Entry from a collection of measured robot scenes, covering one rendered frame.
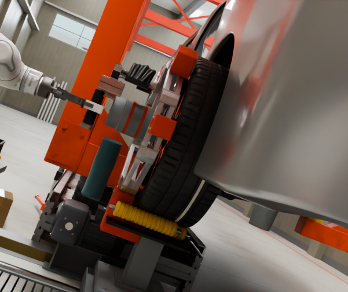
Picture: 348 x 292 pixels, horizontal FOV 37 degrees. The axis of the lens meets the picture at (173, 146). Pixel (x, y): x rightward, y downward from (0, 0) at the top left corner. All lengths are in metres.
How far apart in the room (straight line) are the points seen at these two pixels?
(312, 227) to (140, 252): 3.01
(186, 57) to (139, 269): 0.84
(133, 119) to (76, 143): 0.56
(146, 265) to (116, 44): 1.05
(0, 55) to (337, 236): 3.90
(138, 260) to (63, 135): 0.75
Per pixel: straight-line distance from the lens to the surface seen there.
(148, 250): 2.07
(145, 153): 1.79
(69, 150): 2.49
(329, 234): 4.98
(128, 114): 1.99
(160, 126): 1.71
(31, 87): 1.86
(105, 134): 2.50
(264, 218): 10.72
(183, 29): 11.30
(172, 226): 1.97
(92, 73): 2.50
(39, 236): 2.66
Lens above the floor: 0.78
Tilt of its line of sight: 1 degrees up
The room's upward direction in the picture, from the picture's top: 22 degrees clockwise
